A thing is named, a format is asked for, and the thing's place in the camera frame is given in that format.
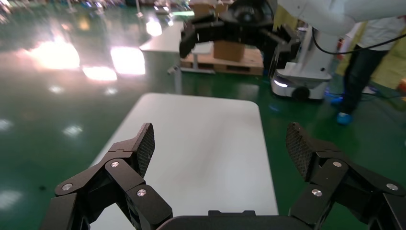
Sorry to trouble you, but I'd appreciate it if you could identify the wooden pallet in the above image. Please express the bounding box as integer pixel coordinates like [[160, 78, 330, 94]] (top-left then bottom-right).
[[180, 47, 264, 76]]

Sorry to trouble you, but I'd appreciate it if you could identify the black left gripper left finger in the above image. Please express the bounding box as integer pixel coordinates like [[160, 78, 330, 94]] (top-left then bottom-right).
[[39, 123, 173, 230]]

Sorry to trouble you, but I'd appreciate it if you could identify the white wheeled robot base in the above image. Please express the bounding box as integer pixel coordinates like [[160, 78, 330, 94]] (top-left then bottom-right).
[[270, 27, 333, 102]]

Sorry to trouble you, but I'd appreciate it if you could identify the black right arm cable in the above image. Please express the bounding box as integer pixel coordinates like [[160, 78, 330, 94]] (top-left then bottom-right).
[[312, 28, 406, 55]]

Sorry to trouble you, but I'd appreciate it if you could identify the white background table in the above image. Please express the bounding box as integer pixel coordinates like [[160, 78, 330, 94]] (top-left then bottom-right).
[[139, 20, 216, 94]]

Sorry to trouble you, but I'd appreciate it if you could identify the person in white shirt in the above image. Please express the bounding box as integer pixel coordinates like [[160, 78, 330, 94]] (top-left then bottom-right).
[[331, 16, 406, 125]]

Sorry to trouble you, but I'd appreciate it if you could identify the brown cardboard box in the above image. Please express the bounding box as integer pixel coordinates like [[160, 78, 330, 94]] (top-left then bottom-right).
[[193, 2, 223, 20], [213, 40, 246, 63]]

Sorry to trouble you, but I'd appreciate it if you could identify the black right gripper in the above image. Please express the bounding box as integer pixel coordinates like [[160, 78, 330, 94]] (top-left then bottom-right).
[[179, 0, 301, 59]]

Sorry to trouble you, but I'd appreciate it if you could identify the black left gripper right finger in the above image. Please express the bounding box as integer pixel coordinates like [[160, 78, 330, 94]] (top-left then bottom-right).
[[285, 122, 406, 230]]

